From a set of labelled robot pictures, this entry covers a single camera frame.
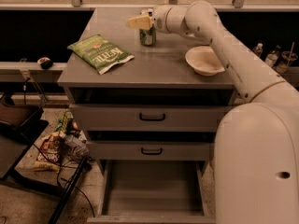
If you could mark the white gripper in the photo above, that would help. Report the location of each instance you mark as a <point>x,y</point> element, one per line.
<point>160,19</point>

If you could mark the green soda can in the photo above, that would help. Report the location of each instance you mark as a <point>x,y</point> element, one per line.
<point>147,37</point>

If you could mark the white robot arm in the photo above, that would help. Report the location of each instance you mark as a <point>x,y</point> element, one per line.
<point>256,151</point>

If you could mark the grey drawer cabinet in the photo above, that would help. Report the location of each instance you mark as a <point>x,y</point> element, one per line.
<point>157,75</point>

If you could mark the grey top drawer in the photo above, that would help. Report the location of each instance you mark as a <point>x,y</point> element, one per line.
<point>148,118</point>

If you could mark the grey middle drawer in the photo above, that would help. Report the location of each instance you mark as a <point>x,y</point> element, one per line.
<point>151,151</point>

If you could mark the grey open bottom drawer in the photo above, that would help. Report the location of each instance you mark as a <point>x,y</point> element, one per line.
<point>152,192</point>

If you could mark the green Kettle chips bag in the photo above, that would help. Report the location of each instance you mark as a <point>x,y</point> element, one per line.
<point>100,53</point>

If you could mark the white paper bowl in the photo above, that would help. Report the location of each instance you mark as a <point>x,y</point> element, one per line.
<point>204,61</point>

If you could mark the black yellow tape measure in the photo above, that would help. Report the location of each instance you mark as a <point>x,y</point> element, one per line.
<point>45,63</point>

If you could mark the clear plastic water bottle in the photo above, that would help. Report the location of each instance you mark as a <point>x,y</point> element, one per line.
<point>258,49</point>

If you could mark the green snack packet on floor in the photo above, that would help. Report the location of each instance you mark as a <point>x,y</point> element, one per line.
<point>63,122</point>

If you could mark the crumpled plastic bottle on floor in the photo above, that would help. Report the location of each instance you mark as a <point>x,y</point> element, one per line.
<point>76,149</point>

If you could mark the plastic cup with straw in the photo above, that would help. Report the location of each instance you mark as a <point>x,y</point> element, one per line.
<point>287,58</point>

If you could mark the snack bag on floor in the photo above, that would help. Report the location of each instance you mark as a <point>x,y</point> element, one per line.
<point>49,156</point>

